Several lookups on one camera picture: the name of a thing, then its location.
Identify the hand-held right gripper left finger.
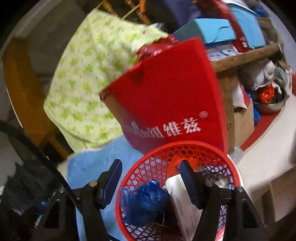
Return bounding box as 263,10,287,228
32,159,123,241

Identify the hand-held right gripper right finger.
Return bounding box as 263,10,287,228
179,160,266,241

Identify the white orange medicine box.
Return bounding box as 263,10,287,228
163,174,203,241

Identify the blue plastic bag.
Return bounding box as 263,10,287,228
246,91,262,127
120,179,171,227

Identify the red plastic mesh basket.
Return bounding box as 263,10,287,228
116,141,244,241

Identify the blue terry blanket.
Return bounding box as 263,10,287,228
67,137,148,241

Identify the clear plastic bag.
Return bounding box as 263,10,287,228
230,144,243,165

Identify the brown cardboard box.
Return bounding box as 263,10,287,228
216,72,241,151
233,100,255,146

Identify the red floor mat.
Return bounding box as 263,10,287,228
240,109,281,151

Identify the dark clothes pile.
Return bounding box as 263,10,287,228
0,160,60,241

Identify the red paper bag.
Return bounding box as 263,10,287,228
99,37,232,154

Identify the white plastic bag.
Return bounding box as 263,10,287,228
231,86,248,109

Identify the green floral quilt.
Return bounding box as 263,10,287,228
44,8,169,149

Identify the metal bowl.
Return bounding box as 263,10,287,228
257,90,288,115

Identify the orange plastic bag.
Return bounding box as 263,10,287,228
258,85,275,105

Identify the grey white clothes pile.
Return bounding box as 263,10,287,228
240,58,292,93

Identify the white blue printed packet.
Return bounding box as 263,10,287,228
207,46,238,62

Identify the brown wooden cabinet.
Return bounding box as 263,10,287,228
2,38,77,158

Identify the crinkled dark red plastic bag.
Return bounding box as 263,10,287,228
134,35,181,63

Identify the wooden shelf board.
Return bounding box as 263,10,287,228
210,43,284,73

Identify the light blue cardboard box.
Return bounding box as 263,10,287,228
228,5,266,49
172,19,237,44

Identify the navy blue bag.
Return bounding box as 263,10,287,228
159,0,201,26

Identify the wooden bed headboard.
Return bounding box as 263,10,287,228
96,0,152,25

